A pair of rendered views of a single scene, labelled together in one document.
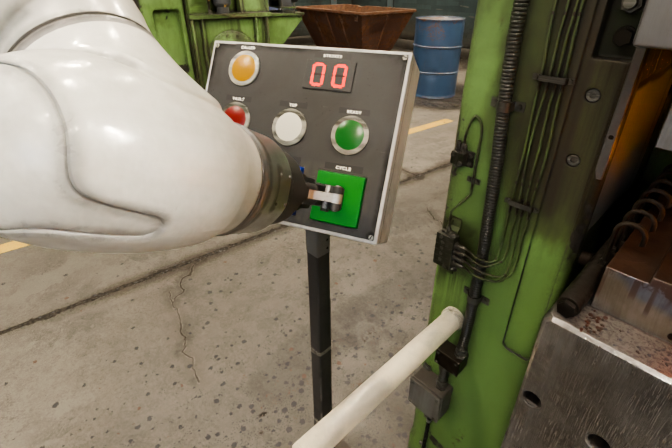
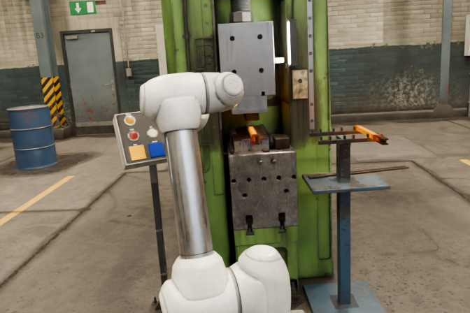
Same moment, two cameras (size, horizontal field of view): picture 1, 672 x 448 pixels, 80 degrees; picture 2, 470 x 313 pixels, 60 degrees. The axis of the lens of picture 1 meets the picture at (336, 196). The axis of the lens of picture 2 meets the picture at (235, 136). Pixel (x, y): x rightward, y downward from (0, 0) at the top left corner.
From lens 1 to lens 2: 1.77 m
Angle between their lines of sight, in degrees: 49
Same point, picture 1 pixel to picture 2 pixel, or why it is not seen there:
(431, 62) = (33, 140)
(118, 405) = not seen: outside the picture
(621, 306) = (239, 149)
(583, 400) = (242, 171)
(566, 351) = (235, 161)
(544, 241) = (215, 152)
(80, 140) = not seen: hidden behind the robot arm
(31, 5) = not seen: hidden behind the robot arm
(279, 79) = (143, 121)
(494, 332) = (210, 191)
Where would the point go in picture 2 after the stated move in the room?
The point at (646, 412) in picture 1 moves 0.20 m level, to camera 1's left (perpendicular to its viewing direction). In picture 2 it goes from (252, 163) to (229, 172)
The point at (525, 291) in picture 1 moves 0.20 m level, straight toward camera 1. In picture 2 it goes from (215, 170) to (224, 179)
